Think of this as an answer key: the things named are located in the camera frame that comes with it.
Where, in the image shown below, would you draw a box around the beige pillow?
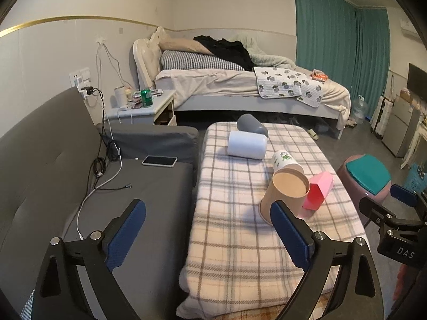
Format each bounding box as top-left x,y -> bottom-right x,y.
159,35 -> 214,55

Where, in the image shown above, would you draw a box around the black charging cable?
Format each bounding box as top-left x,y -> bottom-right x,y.
88,88 -> 132,190

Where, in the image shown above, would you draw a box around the striped pillow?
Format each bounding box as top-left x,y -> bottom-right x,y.
160,50 -> 246,72

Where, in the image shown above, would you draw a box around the smartphone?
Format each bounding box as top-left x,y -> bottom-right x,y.
142,155 -> 178,167

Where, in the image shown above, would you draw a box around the white nightstand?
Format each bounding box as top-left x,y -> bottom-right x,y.
105,89 -> 177,126

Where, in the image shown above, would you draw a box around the teal seat cushion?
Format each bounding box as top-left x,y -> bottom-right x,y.
345,154 -> 392,194

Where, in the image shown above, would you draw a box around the brown paper cup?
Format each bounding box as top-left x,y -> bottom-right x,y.
259,168 -> 311,224

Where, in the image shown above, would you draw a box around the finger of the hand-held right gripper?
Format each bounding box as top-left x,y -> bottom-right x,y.
358,196 -> 427,237
390,183 -> 427,209

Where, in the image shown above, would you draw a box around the blue plastic basket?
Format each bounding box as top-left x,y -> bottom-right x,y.
402,163 -> 427,194

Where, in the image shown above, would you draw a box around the white cup with green print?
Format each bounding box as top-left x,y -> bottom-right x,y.
271,150 -> 305,174

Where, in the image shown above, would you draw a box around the white wall socket panel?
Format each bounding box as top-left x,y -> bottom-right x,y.
69,67 -> 91,89

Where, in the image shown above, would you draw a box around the pile of small packets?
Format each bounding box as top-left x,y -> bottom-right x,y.
128,89 -> 164,108

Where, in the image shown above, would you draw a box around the white charging cable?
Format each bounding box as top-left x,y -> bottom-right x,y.
76,140 -> 122,241

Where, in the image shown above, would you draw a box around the pink cup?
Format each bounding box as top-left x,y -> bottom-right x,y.
302,171 -> 334,211

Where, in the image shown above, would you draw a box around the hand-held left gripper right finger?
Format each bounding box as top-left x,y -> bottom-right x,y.
270,200 -> 386,320

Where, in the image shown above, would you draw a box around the bed with white headboard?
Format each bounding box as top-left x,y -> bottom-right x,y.
133,27 -> 352,141

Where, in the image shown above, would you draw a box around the white hanging wall cable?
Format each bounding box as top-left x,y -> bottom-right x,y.
95,37 -> 134,89

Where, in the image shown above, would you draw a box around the pale green blanket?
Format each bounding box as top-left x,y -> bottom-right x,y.
234,33 -> 297,70

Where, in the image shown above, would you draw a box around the white patterned mat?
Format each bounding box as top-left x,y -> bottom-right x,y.
253,66 -> 324,108

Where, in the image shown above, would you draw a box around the white mug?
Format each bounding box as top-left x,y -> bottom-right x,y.
114,86 -> 129,107

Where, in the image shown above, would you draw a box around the suitcase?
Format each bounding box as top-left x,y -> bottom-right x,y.
370,96 -> 394,140

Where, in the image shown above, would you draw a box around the plain white cup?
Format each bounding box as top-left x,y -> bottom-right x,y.
228,131 -> 268,161

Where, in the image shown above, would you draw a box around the clear water jug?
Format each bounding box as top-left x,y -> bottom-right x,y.
352,95 -> 368,125

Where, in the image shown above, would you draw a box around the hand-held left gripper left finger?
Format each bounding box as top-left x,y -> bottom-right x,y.
33,199 -> 147,320

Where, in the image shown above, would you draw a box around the grey cup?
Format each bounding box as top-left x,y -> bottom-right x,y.
236,114 -> 269,138

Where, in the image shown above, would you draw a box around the green curtain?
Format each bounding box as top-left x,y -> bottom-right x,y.
293,0 -> 391,99

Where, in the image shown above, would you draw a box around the black television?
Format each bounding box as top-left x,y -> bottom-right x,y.
407,63 -> 427,102

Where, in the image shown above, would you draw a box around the plaid covered table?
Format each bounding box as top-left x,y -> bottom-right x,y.
176,122 -> 367,320

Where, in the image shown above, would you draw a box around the pink round stool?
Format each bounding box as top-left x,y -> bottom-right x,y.
337,154 -> 392,204

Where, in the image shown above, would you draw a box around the grey sofa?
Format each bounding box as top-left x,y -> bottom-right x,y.
0,87 -> 200,320

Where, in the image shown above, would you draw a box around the white air conditioner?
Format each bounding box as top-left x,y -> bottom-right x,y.
398,18 -> 424,42

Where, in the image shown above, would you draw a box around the black clothes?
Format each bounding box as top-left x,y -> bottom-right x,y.
193,35 -> 256,71

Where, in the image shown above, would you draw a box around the beige bed sheet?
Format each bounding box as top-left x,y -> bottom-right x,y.
155,68 -> 351,107

